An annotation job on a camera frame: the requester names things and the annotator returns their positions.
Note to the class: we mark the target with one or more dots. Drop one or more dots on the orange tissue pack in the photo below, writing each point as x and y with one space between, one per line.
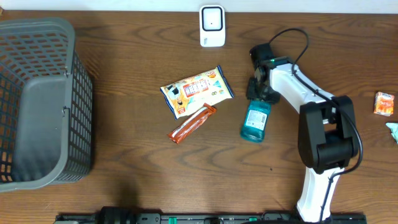
384 104

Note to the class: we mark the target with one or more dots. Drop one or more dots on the white barcode scanner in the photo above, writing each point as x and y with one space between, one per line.
212 26

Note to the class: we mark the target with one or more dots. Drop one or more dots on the small teal wipes packet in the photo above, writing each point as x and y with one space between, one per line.
394 130

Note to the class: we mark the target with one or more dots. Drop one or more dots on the red snack stick packet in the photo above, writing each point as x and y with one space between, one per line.
192 123

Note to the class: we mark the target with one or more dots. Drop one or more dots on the teal mouthwash bottle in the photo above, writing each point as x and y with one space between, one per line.
255 122

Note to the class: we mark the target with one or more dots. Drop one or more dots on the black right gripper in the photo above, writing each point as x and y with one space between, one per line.
272 98

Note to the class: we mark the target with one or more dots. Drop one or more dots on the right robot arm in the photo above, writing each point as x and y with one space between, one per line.
327 134

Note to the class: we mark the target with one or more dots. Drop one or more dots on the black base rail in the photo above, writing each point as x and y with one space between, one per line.
156 218

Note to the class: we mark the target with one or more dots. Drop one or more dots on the grey plastic mesh basket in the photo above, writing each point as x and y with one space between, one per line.
46 105

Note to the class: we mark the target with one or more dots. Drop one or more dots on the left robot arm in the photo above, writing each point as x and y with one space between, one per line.
115 215

